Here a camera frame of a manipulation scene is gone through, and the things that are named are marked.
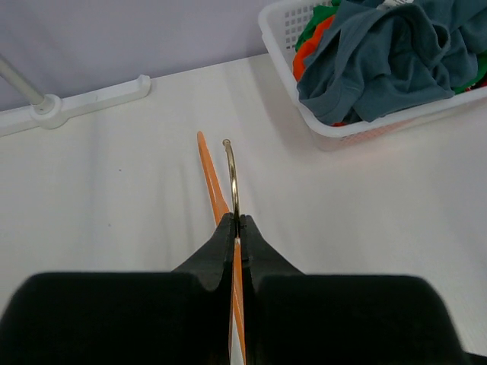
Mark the green t shirt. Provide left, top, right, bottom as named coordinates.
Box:
left=292, top=1, right=486, bottom=94

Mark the orange hanger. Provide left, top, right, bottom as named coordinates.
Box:
left=196, top=130, right=247, bottom=365

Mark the blue grey t shirt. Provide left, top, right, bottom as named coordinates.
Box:
left=297, top=1, right=486, bottom=125

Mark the white plastic basket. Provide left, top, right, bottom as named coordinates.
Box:
left=258, top=1, right=486, bottom=151

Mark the orange t shirt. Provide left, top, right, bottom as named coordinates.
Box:
left=293, top=14, right=346, bottom=115

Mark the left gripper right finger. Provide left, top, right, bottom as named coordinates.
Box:
left=240, top=216, right=486, bottom=364

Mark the white metal clothes rack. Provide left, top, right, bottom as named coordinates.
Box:
left=1, top=57, right=151, bottom=137

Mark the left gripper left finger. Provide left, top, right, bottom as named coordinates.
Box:
left=1, top=214, right=234, bottom=364

